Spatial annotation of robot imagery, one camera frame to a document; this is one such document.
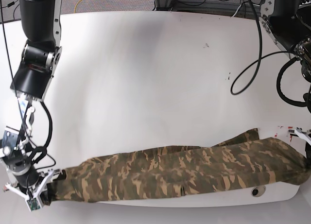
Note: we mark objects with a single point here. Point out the camouflage T-shirt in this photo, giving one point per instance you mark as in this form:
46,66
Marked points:
242,162

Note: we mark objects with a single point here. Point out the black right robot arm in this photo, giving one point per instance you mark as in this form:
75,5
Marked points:
40,21

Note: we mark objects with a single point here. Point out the right table cable grommet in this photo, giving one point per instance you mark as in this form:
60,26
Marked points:
258,191

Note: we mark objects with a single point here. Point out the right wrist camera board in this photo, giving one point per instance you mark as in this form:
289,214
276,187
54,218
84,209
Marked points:
33,204

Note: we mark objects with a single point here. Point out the aluminium frame cart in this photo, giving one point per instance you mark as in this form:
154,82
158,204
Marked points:
231,8

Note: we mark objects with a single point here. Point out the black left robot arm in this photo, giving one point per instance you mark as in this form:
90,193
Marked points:
288,22

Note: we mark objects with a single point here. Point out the red tape rectangle marking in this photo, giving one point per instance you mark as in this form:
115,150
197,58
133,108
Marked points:
283,133

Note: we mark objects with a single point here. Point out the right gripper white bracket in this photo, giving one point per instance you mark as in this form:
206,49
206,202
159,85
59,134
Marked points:
34,185

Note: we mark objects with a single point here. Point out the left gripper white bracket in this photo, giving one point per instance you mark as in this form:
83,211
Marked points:
304,135

